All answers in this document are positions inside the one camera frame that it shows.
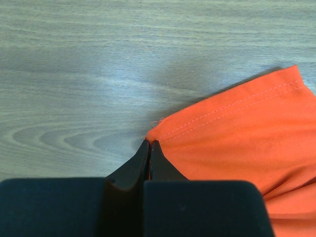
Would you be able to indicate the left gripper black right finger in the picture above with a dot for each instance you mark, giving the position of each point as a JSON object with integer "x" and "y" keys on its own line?
{"x": 161, "y": 169}

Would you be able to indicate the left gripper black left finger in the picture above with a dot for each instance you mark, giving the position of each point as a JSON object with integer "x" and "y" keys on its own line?
{"x": 121, "y": 213}

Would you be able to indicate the orange t shirt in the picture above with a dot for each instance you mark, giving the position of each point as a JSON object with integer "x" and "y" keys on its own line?
{"x": 262, "y": 131}

